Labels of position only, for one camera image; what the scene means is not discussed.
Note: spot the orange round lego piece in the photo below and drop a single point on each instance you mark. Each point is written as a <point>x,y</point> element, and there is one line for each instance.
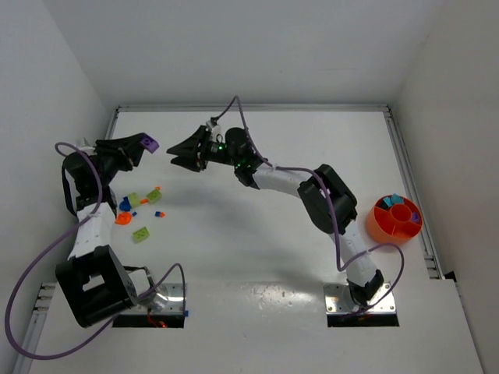
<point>124,218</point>

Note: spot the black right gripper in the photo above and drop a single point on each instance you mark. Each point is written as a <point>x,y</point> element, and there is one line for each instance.
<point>202,149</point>

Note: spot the large teal lego brick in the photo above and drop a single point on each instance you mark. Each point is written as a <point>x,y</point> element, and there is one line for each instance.
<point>389,201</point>

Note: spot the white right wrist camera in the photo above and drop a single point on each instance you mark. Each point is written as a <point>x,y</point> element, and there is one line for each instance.
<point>213,126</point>

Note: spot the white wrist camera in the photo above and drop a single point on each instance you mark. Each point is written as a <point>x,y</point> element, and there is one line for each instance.
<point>83,145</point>
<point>213,126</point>

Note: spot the blue arch lego piece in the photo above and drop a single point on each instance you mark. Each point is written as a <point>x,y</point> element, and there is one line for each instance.
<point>125,205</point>

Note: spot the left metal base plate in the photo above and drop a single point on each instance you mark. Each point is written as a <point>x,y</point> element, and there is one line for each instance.
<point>167,300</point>

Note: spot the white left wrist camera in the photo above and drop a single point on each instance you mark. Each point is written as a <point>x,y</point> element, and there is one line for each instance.
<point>83,145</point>

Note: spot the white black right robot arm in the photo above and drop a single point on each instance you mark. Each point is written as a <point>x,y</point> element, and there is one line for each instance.
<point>330,204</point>

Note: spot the light green lego brick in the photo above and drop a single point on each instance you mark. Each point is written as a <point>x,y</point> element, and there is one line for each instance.
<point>154,196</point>

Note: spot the purple stepped lego brick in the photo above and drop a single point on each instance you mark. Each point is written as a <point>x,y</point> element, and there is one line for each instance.
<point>149,144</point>

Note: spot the orange divided round container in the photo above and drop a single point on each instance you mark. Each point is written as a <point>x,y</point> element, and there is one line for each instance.
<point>393,225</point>

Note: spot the light green lego brick low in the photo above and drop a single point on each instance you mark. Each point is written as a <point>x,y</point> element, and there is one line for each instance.
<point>141,235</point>

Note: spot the pale green rounded lego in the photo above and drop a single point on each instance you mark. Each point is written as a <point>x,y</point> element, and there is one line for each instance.
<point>134,200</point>

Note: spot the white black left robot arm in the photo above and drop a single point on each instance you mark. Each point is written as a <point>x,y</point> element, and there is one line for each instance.
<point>94,282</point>

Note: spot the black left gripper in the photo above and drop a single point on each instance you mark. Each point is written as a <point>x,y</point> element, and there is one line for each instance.
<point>118,152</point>

